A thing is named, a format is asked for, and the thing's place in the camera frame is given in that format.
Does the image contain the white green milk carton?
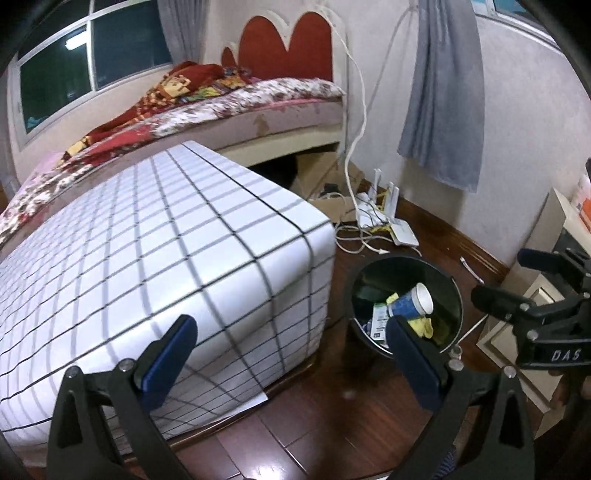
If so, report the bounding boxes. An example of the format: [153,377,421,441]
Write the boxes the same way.
[369,302,393,342]

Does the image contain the beige cabinet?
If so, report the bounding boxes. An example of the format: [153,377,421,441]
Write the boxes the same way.
[478,187,591,414]

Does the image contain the side window with white sill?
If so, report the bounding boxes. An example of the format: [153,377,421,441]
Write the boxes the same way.
[471,0,568,51]

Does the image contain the person's right hand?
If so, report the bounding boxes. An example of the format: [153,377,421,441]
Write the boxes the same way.
[547,367,591,416]

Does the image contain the grey curtain beside headboard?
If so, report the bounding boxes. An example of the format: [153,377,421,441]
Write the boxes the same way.
[157,0,197,70]

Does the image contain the grey tied curtain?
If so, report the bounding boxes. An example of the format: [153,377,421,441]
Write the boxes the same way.
[397,0,483,192]

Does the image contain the black round waste bin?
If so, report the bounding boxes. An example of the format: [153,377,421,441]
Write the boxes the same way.
[344,254,463,361]

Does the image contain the large white framed window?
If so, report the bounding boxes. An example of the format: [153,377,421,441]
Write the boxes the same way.
[11,0,176,148]

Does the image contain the white checked tablecloth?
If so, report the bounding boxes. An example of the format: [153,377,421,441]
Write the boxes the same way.
[0,141,337,444]

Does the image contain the floral bed sheet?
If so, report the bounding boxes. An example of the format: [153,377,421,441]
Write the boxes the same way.
[0,78,347,241]

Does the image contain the orange white box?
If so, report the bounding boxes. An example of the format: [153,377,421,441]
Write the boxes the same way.
[570,174,591,232]

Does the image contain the small white stick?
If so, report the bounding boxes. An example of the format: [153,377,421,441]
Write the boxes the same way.
[459,256,485,284]

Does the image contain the cardboard box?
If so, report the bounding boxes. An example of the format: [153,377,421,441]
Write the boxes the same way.
[293,150,368,222]

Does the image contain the white modem box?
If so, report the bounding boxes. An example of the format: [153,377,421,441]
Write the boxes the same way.
[390,219,421,247]

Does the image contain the red printed blanket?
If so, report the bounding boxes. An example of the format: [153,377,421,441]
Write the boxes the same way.
[62,61,254,162]

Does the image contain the yellow cloth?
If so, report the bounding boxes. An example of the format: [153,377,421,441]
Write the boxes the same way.
[385,291,437,339]

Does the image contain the white cup with blue label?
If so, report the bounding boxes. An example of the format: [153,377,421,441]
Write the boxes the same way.
[387,282,435,319]

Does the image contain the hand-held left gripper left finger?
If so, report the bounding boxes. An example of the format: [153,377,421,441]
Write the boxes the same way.
[46,314,199,480]

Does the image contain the beige bed frame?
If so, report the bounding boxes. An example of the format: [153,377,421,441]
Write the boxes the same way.
[217,124,347,162]

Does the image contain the red scalloped headboard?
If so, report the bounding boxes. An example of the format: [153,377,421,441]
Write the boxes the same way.
[221,0,352,86]

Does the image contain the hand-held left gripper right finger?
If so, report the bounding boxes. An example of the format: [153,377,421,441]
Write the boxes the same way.
[385,316,536,480]

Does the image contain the pink blanket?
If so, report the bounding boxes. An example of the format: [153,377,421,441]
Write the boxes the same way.
[9,150,65,208]

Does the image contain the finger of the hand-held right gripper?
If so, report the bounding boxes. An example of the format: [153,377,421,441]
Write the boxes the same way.
[471,285,550,330]
[518,248,591,282]

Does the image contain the white routers and cables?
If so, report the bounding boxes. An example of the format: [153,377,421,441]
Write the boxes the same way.
[332,28,423,257]

